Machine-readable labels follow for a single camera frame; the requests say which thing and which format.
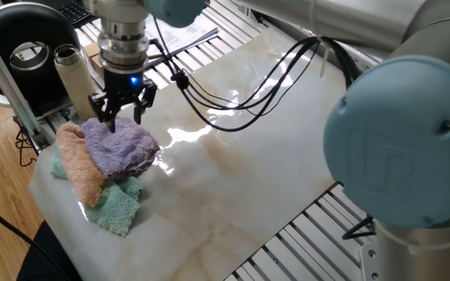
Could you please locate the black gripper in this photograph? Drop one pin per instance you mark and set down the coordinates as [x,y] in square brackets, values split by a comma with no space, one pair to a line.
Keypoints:
[123,84]

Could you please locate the purple fluffy cloth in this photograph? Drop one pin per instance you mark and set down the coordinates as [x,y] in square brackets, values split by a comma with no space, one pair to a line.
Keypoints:
[123,150]

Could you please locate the green fluffy cloth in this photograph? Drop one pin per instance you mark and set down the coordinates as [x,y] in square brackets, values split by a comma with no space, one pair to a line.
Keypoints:
[113,210]

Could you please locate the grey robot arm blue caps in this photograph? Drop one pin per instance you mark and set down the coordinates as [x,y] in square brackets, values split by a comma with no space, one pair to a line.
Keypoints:
[397,140]

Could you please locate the pink fluffy cloth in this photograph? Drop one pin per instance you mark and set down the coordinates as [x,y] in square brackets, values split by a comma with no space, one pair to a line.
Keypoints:
[78,168]

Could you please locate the large wooden block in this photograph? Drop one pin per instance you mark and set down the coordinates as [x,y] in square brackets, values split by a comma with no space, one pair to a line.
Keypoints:
[97,64]

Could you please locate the beige cardboard tube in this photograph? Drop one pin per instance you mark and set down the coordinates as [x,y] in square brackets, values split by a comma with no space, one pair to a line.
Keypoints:
[74,78]

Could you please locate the small wooden block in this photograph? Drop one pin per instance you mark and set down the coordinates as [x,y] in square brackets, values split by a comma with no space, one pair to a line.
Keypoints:
[91,50]

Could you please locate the printed paper stack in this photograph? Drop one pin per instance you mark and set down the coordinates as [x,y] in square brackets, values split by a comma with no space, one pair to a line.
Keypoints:
[186,37]

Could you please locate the black keyboard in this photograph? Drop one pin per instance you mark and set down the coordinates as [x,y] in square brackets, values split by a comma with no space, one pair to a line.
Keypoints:
[74,11]

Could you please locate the marble pattern tile board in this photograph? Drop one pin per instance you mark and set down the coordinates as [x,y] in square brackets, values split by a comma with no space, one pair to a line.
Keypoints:
[209,187]

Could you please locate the black trousers of person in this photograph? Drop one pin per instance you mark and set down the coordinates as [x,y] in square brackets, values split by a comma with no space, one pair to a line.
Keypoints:
[49,257]

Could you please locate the aluminium frame post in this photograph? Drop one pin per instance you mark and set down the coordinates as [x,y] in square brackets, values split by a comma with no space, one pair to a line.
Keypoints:
[6,82]

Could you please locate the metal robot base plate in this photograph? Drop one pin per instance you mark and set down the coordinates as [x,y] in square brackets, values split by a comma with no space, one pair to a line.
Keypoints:
[369,261]

